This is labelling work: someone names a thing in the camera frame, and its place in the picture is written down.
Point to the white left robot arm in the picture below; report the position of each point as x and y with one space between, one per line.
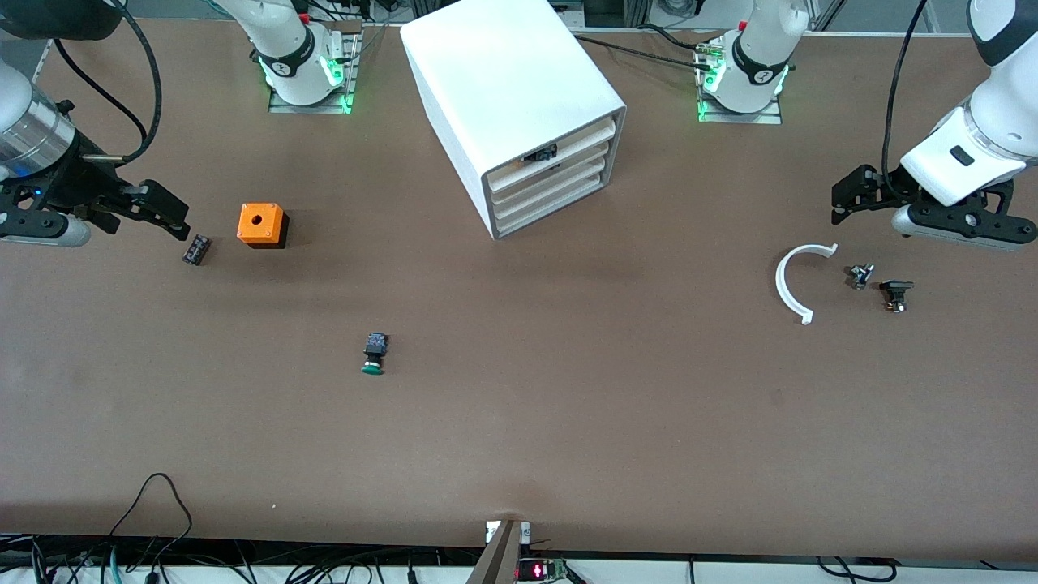
989 130

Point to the small black terminal block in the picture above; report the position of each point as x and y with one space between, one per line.
196 250

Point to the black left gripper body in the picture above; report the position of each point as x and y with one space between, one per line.
881 188

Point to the small black cabinet clip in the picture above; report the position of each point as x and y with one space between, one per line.
541 152

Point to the white curved plastic arc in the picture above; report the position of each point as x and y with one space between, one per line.
780 280

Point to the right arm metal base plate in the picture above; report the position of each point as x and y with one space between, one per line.
280 107

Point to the small black switch part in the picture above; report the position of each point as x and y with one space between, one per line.
896 286

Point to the small red LED device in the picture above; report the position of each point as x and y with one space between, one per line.
535 572

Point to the orange button enclosure box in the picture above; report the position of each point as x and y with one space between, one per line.
268 229

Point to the small silver metal part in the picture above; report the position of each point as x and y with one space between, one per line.
859 276

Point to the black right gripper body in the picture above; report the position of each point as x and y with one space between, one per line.
71 180

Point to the metal frame corner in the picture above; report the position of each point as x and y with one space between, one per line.
503 560

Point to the green push button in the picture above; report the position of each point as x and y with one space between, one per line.
375 347

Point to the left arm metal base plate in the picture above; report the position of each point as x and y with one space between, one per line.
770 118

